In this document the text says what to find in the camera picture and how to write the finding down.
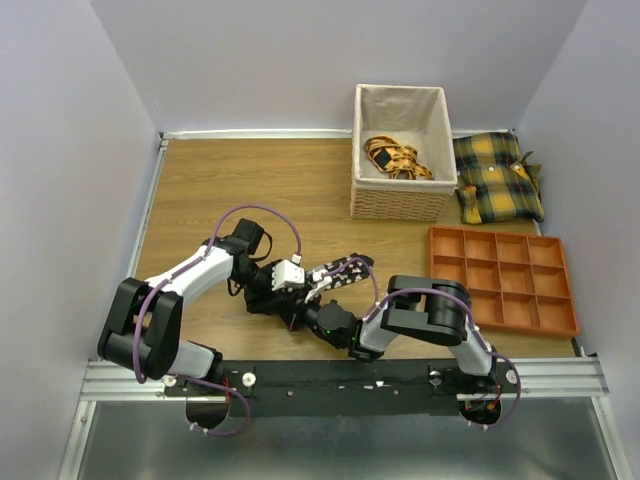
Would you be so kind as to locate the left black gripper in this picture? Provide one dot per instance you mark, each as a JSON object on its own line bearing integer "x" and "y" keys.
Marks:
{"x": 258, "y": 303}

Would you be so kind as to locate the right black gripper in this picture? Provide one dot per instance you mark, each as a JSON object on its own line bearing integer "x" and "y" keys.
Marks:
{"x": 304, "y": 308}

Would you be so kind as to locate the black floral tie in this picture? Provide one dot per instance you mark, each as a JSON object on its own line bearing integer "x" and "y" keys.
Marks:
{"x": 349, "y": 270}

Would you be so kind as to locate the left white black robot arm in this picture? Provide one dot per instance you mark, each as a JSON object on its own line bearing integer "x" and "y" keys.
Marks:
{"x": 143, "y": 326}

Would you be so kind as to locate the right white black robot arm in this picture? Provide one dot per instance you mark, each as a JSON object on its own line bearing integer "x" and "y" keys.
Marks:
{"x": 431, "y": 310}

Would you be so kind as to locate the orange patterned tie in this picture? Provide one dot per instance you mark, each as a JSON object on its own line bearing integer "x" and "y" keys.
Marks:
{"x": 397, "y": 160}

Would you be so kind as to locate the orange compartment tray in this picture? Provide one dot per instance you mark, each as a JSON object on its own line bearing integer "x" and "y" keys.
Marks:
{"x": 518, "y": 283}

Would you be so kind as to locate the yellow plaid shirt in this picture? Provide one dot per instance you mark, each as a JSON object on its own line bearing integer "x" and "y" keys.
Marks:
{"x": 496, "y": 182}

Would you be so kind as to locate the wicker basket with liner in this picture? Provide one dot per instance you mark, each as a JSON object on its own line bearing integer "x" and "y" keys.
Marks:
{"x": 417, "y": 116}

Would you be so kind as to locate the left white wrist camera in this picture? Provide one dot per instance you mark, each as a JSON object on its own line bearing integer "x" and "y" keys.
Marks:
{"x": 288, "y": 274}

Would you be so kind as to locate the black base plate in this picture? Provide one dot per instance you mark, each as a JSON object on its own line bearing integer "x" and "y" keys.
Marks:
{"x": 327, "y": 388}

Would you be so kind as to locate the aluminium frame rail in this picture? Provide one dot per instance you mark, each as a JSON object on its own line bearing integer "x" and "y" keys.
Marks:
{"x": 540, "y": 378}

